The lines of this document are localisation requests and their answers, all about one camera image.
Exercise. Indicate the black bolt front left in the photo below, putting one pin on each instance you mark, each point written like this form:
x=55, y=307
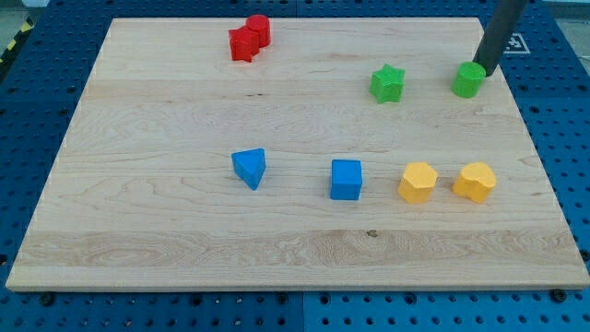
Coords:
x=46, y=299

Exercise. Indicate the black bolt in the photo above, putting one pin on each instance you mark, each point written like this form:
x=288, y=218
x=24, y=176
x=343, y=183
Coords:
x=558, y=295
x=46, y=299

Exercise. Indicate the yellow hexagon block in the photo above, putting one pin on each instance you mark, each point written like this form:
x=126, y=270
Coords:
x=417, y=182

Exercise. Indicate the white fiducial marker tag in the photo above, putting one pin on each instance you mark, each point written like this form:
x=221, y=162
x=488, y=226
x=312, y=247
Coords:
x=516, y=45

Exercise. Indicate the red star block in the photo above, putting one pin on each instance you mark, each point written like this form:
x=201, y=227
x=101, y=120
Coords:
x=244, y=44

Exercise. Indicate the green star block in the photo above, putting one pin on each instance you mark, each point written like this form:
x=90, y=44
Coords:
x=387, y=84

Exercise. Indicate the light wooden board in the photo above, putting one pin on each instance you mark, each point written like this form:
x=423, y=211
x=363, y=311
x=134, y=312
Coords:
x=143, y=195

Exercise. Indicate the red cylinder block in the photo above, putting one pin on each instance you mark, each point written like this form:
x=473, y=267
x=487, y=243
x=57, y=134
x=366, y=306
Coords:
x=260, y=24

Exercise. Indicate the yellow heart block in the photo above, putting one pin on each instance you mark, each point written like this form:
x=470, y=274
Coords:
x=475, y=181

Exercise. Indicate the black bolt front right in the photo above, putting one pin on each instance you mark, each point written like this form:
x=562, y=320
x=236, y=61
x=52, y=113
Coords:
x=558, y=295

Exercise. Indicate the blue triangle block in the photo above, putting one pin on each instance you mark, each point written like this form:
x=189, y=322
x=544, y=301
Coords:
x=250, y=166

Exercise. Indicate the blue cube block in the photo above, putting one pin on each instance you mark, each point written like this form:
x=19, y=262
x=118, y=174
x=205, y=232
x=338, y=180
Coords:
x=346, y=179

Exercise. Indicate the yellow black hazard tape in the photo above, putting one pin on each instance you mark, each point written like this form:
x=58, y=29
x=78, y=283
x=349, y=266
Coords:
x=16, y=44

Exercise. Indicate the green cylinder block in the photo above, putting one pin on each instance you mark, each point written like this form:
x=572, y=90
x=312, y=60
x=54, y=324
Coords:
x=468, y=80

